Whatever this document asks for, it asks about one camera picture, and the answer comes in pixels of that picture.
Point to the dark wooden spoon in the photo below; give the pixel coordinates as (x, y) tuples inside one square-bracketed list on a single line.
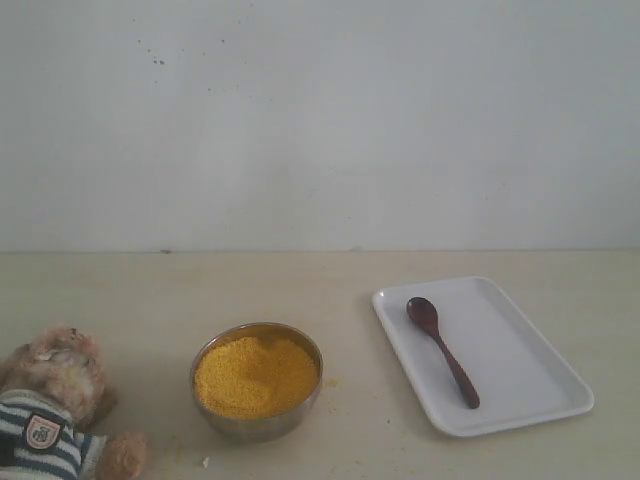
[(423, 314)]

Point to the teddy bear striped sweater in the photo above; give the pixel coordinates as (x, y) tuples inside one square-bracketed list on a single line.
[(54, 390)]

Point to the steel bowl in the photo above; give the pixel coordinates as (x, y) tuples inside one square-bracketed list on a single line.
[(261, 430)]

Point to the yellow millet grains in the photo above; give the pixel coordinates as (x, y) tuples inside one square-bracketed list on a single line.
[(255, 377)]

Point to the white rectangular tray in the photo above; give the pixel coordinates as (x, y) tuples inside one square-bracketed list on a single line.
[(520, 377)]

